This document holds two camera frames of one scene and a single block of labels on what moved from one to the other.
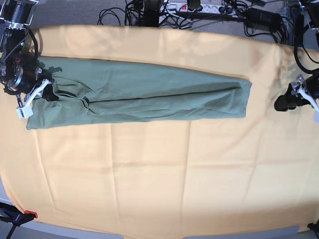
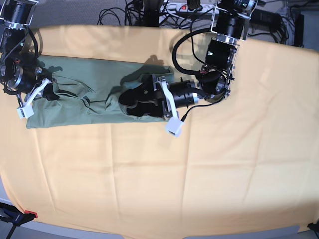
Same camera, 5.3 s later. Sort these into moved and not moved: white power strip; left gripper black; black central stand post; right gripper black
Moved: right gripper black
Not moved: left gripper black; white power strip; black central stand post
